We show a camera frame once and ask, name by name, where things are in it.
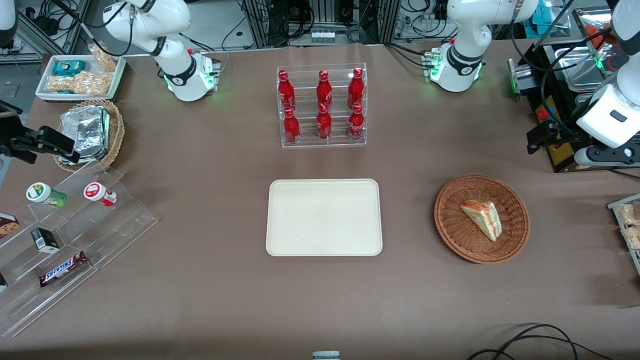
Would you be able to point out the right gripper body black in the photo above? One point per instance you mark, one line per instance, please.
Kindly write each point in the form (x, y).
(15, 144)

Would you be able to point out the triangular sandwich wedge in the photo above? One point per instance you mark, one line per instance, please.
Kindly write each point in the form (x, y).
(484, 216)

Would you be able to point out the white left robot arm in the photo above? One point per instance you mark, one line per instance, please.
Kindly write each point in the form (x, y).
(462, 37)

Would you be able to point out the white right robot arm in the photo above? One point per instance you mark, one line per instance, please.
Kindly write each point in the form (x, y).
(176, 64)

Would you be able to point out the grey metal snack tray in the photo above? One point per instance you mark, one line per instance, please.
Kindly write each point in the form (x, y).
(616, 205)

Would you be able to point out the light tan wicker basket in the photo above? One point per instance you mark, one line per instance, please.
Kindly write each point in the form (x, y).
(116, 132)

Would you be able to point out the white rectangular snack tray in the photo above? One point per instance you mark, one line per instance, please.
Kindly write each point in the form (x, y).
(47, 75)

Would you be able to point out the brown round wicker basket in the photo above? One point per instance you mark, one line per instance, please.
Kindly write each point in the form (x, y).
(452, 225)

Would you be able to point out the cream plastic serving tray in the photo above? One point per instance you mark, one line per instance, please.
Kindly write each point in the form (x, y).
(324, 217)

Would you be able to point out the aluminium foil container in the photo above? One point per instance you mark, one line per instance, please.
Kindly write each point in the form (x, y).
(85, 132)

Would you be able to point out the green cup with white lid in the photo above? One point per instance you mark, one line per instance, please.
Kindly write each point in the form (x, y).
(44, 194)

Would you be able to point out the red cup with white lid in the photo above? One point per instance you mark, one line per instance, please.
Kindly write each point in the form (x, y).
(99, 193)

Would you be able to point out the clear bag of pastry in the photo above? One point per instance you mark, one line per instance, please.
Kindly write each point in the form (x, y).
(631, 214)
(634, 237)

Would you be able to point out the large clear bag of nuts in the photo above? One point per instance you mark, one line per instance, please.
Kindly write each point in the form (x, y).
(80, 83)

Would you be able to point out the steel fryer basin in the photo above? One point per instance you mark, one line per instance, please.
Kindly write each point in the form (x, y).
(582, 70)

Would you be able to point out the teal snack packet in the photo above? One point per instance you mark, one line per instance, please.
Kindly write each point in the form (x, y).
(69, 67)

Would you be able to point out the brown cookie box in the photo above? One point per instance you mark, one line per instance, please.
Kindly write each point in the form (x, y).
(7, 225)

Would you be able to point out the clear acrylic stepped stand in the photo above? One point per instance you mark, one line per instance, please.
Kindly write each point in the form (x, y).
(115, 227)

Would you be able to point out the small black carton box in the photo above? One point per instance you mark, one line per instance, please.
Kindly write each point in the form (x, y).
(45, 240)

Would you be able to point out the small clear bag of nuts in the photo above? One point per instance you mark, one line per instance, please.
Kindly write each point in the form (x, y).
(104, 58)

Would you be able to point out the orange snack bag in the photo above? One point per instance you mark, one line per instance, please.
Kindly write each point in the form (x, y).
(597, 35)

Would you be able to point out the Snickers chocolate bar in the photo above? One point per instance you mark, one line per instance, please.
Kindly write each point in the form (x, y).
(62, 270)

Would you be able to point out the dark snack pack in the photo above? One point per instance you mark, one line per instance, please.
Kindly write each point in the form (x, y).
(2, 282)

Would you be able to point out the red cola bottle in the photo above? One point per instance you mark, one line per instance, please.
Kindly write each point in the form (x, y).
(292, 129)
(324, 125)
(324, 90)
(356, 89)
(356, 125)
(286, 92)

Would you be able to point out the clear acrylic bottle rack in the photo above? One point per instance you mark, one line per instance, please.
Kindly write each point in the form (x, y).
(340, 85)

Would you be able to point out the white power strip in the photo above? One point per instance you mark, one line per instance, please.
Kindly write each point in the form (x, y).
(323, 36)

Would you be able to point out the grey device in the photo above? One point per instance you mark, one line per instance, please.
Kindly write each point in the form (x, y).
(326, 355)

